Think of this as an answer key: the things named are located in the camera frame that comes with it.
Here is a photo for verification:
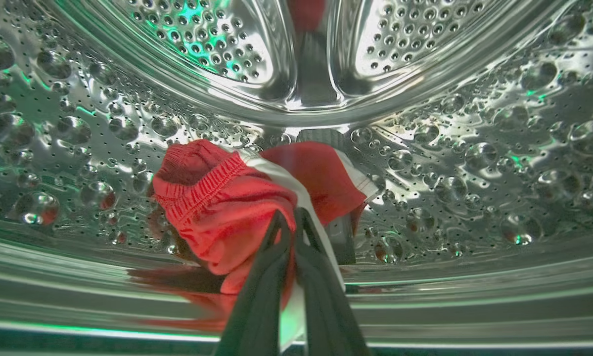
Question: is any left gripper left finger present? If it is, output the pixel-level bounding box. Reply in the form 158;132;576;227
212;210;295;356

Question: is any red and white garment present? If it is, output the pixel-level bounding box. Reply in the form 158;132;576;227
150;138;382;347

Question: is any stainless steel washer drum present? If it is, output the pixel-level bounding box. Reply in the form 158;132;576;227
0;0;593;356

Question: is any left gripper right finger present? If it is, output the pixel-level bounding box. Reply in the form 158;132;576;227
294;207;372;356

